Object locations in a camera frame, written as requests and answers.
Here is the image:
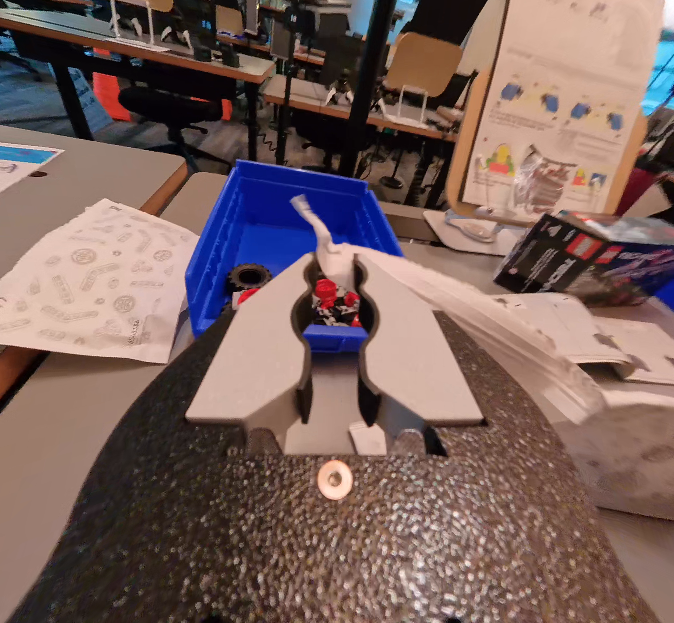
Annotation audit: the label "grey desk with wooden edge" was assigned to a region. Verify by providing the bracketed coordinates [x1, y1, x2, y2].
[0, 125, 189, 397]

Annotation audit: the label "long wooden-edged desk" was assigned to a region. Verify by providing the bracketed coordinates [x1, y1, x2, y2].
[0, 8, 277, 160]

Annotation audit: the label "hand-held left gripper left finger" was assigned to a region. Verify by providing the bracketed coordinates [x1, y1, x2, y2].
[185, 251, 317, 455]

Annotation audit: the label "black vertical pole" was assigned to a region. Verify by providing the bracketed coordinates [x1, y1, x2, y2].
[339, 0, 410, 177]

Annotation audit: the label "torn white paper pieces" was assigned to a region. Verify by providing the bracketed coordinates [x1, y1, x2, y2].
[490, 291, 674, 386]

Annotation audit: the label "black tripod with camera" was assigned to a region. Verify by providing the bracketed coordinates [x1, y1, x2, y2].
[271, 0, 317, 165]

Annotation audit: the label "pile of small toy pieces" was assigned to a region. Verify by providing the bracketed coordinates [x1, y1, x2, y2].
[311, 278, 364, 328]

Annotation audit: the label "clear bag of toy parts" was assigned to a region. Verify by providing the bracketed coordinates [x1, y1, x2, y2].
[513, 146, 577, 215]

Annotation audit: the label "black toy set box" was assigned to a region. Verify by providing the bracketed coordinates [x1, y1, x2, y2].
[494, 211, 674, 309]

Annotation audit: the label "blue plastic bin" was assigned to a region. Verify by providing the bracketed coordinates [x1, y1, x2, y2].
[185, 159, 403, 352]

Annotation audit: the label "black toy tire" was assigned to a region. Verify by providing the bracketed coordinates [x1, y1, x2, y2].
[226, 263, 273, 297]

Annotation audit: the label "instruction poster board on stand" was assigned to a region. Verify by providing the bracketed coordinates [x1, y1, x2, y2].
[423, 0, 674, 256]

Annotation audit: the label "black fabric panel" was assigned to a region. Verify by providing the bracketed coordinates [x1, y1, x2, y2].
[403, 0, 496, 47]

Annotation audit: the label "printed white paper bag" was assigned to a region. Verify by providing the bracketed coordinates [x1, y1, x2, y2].
[0, 199, 201, 365]

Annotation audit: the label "white sheet with blue print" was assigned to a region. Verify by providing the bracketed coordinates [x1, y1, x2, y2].
[0, 143, 65, 193]

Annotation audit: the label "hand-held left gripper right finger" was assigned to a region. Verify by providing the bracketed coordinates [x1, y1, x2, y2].
[353, 253, 485, 456]

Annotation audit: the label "torn white paper bag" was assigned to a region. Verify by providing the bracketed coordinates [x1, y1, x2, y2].
[290, 194, 674, 521]

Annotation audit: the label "black office chair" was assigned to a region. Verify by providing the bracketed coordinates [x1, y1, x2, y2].
[118, 86, 232, 173]

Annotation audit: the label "orange plastic object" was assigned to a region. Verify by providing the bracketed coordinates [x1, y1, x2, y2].
[92, 71, 232, 123]

